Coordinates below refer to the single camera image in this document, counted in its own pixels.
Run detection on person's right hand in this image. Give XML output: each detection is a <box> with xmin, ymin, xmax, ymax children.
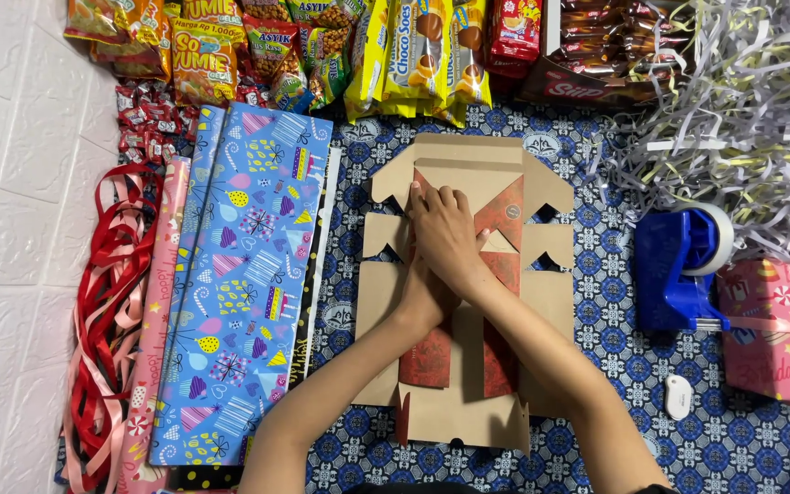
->
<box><xmin>405</xmin><ymin>182</ymin><xmax>500</xmax><ymax>301</ymax></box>

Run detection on pile of red candies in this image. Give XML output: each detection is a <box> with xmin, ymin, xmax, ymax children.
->
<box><xmin>114</xmin><ymin>80</ymin><xmax>201</xmax><ymax>166</ymax></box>

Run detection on heap of shredded paper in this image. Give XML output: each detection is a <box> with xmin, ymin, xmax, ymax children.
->
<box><xmin>583</xmin><ymin>0</ymin><xmax>790</xmax><ymax>263</ymax></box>

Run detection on pink gift ribbon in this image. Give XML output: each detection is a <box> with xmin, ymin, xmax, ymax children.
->
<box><xmin>726</xmin><ymin>314</ymin><xmax>790</xmax><ymax>385</ymax></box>

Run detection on black gold lettered wrapping paper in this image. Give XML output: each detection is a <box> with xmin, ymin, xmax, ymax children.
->
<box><xmin>288</xmin><ymin>147</ymin><xmax>343</xmax><ymax>391</ymax></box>

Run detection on heap of green peanut packets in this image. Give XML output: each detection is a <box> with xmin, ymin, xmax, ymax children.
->
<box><xmin>239</xmin><ymin>0</ymin><xmax>358</xmax><ymax>115</ymax></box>

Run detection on brown red cardboard box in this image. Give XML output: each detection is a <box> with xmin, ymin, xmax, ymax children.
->
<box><xmin>352</xmin><ymin>132</ymin><xmax>576</xmax><ymax>457</ymax></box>

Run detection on clear tape roll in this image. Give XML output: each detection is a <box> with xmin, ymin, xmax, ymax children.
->
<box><xmin>675</xmin><ymin>202</ymin><xmax>736</xmax><ymax>277</ymax></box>

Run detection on carton of brown wafer bars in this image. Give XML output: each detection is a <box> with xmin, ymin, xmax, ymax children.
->
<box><xmin>517</xmin><ymin>0</ymin><xmax>694</xmax><ymax>112</ymax></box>

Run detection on bundle of red pink ribbons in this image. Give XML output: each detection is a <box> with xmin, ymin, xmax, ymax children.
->
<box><xmin>61</xmin><ymin>163</ymin><xmax>164</xmax><ymax>494</ymax></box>

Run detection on black yellow polka dot paper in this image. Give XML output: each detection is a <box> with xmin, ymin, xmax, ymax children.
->
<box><xmin>165</xmin><ymin>464</ymin><xmax>248</xmax><ymax>494</ymax></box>

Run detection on small white cutter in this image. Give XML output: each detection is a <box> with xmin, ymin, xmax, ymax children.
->
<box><xmin>663</xmin><ymin>374</ymin><xmax>694</xmax><ymax>421</ymax></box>

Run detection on blue tape dispenser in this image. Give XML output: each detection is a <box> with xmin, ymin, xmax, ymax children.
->
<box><xmin>634</xmin><ymin>208</ymin><xmax>732</xmax><ymax>334</ymax></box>

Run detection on heap of orange snack packets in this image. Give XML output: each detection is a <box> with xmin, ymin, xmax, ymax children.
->
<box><xmin>64</xmin><ymin>0</ymin><xmax>248</xmax><ymax>107</ymax></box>

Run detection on row of yellow cookie packets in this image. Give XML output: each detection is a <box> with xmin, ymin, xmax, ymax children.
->
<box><xmin>342</xmin><ymin>0</ymin><xmax>493</xmax><ymax>129</ymax></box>

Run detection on blue party print wrapping paper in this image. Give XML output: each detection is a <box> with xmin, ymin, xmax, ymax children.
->
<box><xmin>149</xmin><ymin>103</ymin><xmax>334</xmax><ymax>467</ymax></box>

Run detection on pink wrapping paper roll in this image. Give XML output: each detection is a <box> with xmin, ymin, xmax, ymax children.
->
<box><xmin>115</xmin><ymin>156</ymin><xmax>192</xmax><ymax>494</ymax></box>

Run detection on pink wrapped gift box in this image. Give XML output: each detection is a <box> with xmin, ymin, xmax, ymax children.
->
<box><xmin>716</xmin><ymin>257</ymin><xmax>790</xmax><ymax>410</ymax></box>

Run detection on red biscuit packet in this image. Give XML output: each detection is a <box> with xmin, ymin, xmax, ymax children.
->
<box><xmin>487</xmin><ymin>0</ymin><xmax>544</xmax><ymax>78</ymax></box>

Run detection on person's left hand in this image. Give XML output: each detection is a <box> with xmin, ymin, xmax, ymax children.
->
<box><xmin>398</xmin><ymin>250</ymin><xmax>463</xmax><ymax>328</ymax></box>

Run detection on blue white batik cloth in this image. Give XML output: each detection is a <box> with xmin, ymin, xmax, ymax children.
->
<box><xmin>55</xmin><ymin>102</ymin><xmax>790</xmax><ymax>494</ymax></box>

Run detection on blue heart print wrapping paper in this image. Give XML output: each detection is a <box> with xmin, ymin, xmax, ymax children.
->
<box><xmin>174</xmin><ymin>105</ymin><xmax>229</xmax><ymax>275</ymax></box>

